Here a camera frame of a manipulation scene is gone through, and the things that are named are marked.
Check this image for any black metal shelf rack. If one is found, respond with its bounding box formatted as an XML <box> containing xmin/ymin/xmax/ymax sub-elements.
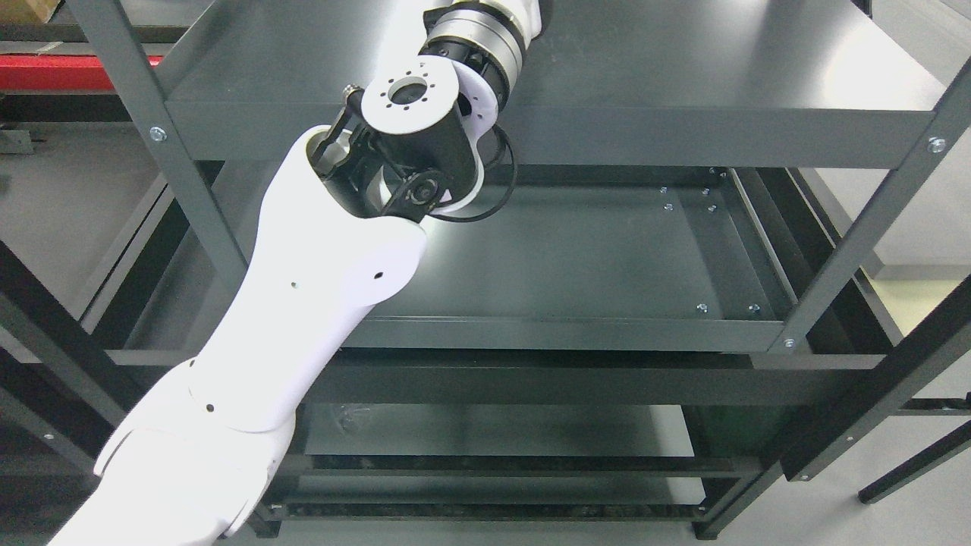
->
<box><xmin>2</xmin><ymin>1</ymin><xmax>969</xmax><ymax>540</ymax></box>

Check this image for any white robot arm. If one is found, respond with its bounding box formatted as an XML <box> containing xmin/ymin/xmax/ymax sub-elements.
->
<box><xmin>51</xmin><ymin>1</ymin><xmax>554</xmax><ymax>545</ymax></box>

